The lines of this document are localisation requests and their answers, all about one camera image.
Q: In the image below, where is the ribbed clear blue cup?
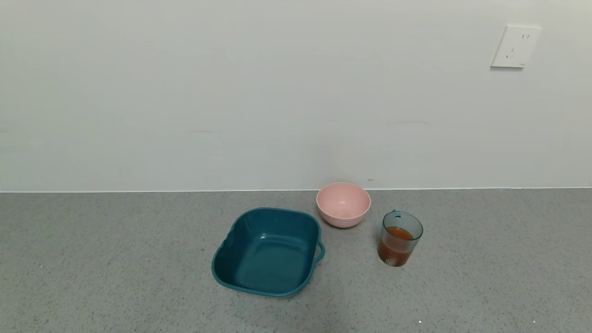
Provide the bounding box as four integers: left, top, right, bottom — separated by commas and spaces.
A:
377, 210, 424, 267

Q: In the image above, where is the orange brown liquid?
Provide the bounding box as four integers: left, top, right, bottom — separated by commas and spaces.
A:
378, 226, 414, 267

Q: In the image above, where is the pink bowl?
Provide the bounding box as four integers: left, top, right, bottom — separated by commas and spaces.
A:
316, 182, 371, 228

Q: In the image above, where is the teal square plastic basin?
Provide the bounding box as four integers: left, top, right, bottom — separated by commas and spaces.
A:
211, 207, 326, 298

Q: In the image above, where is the white wall socket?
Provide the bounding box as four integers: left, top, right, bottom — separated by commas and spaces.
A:
490, 25, 542, 69

